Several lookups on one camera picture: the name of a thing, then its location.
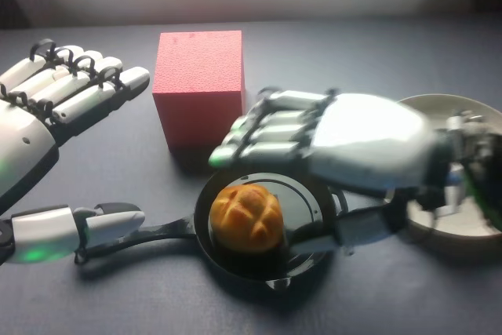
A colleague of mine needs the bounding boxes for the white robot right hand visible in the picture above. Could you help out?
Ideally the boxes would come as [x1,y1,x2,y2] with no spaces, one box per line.
[207,86,444,257]

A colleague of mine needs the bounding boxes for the grey table cloth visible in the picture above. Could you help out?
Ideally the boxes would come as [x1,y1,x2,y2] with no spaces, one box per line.
[0,20,502,335]

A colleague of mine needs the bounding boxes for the cream round plate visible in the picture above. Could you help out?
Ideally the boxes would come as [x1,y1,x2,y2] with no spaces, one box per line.
[386,93,502,239]

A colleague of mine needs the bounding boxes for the red cube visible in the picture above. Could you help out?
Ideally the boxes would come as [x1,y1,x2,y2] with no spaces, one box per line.
[151,30,247,153]

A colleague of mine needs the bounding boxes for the black frying pan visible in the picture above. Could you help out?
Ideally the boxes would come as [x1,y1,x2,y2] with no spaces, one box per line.
[84,172,348,293]

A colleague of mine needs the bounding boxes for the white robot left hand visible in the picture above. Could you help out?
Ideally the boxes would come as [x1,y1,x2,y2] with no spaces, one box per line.
[0,38,151,266]

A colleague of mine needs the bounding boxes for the golden bread bun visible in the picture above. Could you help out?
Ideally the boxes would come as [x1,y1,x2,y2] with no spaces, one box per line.
[209,184,284,254]

